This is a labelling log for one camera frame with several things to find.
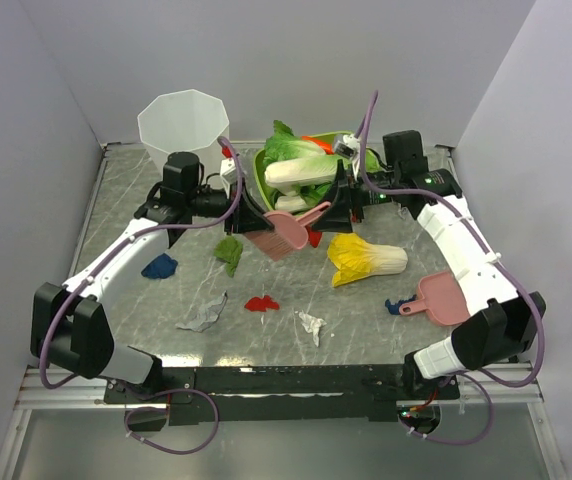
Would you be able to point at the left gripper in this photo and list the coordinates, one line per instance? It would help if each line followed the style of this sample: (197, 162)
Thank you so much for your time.
(248, 217)

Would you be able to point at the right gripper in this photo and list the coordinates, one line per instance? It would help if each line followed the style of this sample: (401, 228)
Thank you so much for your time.
(338, 218)

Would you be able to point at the pink hand brush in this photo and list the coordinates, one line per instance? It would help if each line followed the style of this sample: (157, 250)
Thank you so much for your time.
(286, 233)

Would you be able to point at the pink dustpan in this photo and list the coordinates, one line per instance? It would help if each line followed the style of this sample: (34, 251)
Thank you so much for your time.
(440, 297)

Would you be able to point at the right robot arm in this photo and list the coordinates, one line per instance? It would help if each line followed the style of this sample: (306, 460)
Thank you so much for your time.
(501, 335)

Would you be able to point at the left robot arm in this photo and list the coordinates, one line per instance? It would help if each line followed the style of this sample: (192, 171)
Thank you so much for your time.
(70, 327)

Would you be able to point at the small bok choy toy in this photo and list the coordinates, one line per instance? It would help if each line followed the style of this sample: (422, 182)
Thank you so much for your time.
(303, 199)

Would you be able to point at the green paper scrap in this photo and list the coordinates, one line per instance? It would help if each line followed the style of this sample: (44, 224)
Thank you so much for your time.
(229, 250)

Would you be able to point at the red paper scrap near tray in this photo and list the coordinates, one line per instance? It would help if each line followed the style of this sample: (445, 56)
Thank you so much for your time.
(314, 238)

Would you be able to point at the yellow napa cabbage toy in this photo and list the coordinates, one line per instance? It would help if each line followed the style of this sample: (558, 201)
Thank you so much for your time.
(356, 259)

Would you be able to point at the green plastic tray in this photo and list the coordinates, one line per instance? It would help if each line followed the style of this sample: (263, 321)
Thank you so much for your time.
(268, 193)

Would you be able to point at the orange carrot toy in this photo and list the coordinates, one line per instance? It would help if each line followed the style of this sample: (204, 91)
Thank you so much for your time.
(325, 146)

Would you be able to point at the large green cabbage toy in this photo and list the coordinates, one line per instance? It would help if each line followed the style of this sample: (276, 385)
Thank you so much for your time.
(303, 171)

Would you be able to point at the green leafy lettuce toy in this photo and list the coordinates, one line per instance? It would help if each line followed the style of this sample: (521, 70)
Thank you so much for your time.
(285, 145)

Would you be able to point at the red paper scrap centre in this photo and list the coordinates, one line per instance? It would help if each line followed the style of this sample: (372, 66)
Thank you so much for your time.
(261, 304)

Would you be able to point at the dark blue paper scrap left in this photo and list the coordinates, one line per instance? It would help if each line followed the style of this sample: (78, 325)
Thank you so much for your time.
(160, 268)

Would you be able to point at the dark blue paper scrap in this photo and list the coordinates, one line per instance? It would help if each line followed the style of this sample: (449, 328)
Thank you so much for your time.
(394, 308)
(160, 268)

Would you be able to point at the grey paper scrap left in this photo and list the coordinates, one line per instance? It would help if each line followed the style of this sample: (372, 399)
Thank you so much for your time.
(207, 315)

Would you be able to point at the translucent white plastic bin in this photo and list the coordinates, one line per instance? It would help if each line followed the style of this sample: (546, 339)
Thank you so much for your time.
(184, 121)

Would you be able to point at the dark blue paper scrap right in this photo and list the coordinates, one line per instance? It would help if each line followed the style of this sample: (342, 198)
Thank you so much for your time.
(394, 308)

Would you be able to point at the white crumpled paper scrap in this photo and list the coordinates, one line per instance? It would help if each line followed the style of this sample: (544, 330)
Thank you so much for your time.
(312, 325)

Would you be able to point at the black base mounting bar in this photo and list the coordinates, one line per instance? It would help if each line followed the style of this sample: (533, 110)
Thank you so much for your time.
(371, 391)

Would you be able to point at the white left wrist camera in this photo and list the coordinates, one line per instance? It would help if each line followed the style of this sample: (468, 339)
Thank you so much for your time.
(228, 174)

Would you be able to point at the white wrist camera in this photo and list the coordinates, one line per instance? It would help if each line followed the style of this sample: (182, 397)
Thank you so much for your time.
(346, 145)
(228, 174)

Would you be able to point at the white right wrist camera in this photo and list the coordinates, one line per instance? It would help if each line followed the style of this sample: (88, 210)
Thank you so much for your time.
(346, 145)

